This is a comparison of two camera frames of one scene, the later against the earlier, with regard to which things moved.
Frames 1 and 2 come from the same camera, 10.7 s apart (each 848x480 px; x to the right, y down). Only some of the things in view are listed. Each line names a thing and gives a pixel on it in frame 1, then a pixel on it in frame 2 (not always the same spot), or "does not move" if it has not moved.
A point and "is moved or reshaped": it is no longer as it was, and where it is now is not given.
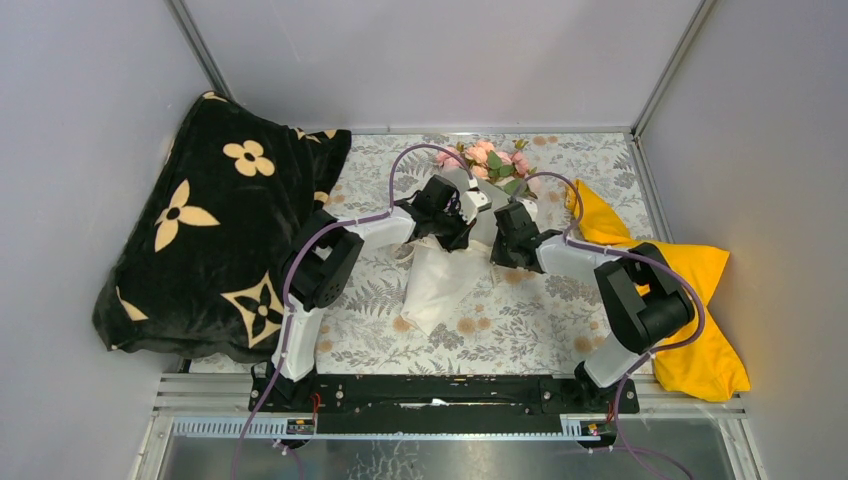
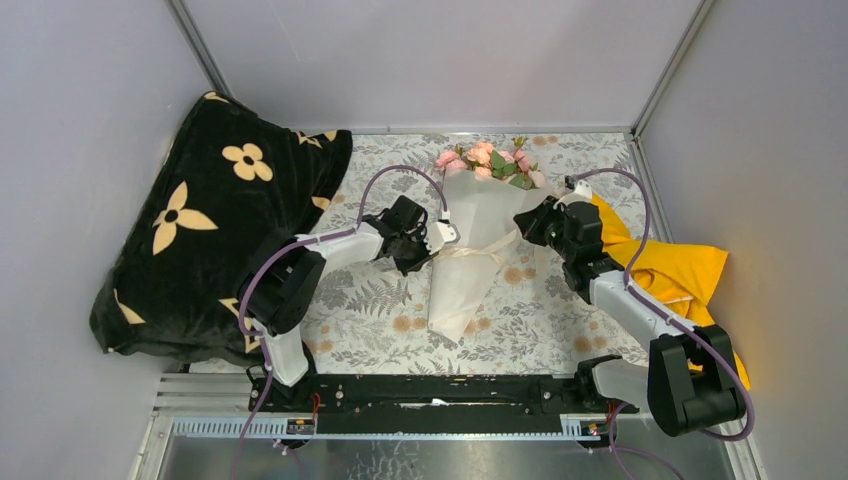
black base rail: x=444 y=405 does not move
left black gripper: x=457 y=238 → x=423 y=257
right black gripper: x=498 y=258 → x=532 y=221
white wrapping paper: x=440 y=279 is moved or reshaped
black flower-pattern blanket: x=201 y=275 does not move
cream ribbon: x=477 y=247 is moved or reshaped
